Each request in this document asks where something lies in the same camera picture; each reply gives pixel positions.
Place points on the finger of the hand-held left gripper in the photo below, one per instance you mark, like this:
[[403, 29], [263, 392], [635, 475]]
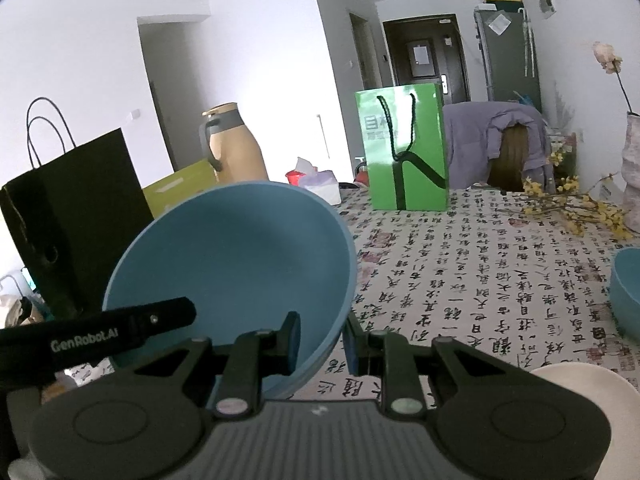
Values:
[[150, 320]]

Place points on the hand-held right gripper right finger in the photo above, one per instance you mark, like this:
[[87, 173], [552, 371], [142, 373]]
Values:
[[352, 345]]

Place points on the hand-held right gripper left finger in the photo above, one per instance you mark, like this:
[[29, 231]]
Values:
[[292, 340]]

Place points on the large blue bowl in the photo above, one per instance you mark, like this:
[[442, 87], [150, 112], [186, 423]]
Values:
[[225, 260]]

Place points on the cream plate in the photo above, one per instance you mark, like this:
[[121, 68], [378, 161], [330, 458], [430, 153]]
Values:
[[590, 380]]

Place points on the medium blue bowl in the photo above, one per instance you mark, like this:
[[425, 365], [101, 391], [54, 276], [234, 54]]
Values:
[[627, 295]]

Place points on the black paper bag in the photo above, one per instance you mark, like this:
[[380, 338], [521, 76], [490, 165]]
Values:
[[75, 220]]

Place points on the yellow-green snack box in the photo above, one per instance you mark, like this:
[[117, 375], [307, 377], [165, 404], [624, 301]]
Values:
[[180, 185]]

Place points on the tissue pack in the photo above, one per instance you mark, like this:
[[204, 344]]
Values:
[[322, 187]]

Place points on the red cup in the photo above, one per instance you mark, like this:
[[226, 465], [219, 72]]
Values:
[[295, 177]]

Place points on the green paper bag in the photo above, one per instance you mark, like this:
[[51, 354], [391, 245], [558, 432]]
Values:
[[380, 180]]

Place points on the beige thermos jug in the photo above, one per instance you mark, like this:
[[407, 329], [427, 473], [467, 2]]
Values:
[[240, 155]]

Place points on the purple jacket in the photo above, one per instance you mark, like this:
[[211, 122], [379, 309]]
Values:
[[465, 135]]

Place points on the wooden chair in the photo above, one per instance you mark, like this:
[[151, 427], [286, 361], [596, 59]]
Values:
[[507, 160]]

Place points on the yellow flower branches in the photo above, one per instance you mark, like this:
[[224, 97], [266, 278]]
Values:
[[585, 210]]

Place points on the dark door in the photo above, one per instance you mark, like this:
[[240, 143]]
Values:
[[400, 65]]

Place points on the grey refrigerator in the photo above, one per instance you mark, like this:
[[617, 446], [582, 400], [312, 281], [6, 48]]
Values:
[[505, 65]]

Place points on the grey ceramic vase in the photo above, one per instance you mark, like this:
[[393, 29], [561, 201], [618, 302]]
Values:
[[632, 160]]

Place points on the white umbrella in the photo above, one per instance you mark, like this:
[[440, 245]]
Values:
[[527, 45]]

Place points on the paper note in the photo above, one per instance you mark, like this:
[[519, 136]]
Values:
[[498, 24]]

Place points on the dried pink roses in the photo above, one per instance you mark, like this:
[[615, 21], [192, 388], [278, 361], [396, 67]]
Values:
[[607, 55]]

